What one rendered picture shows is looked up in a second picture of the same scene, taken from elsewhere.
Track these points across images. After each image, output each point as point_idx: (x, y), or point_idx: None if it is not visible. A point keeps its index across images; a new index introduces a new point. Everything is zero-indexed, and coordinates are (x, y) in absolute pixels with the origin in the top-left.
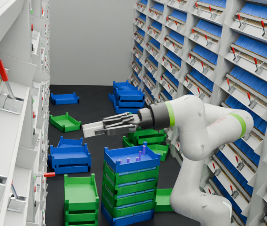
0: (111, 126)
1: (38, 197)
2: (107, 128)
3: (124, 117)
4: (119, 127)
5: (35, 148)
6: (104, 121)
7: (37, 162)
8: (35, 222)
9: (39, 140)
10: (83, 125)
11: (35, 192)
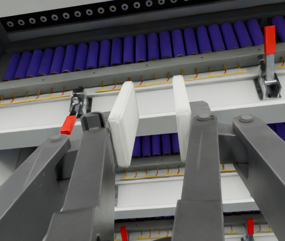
0: (78, 150)
1: (232, 200)
2: (50, 139)
3: (172, 235)
4: (8, 188)
5: (245, 98)
6: (195, 122)
7: (167, 112)
8: (142, 202)
9: (279, 90)
10: (175, 77)
11: (41, 126)
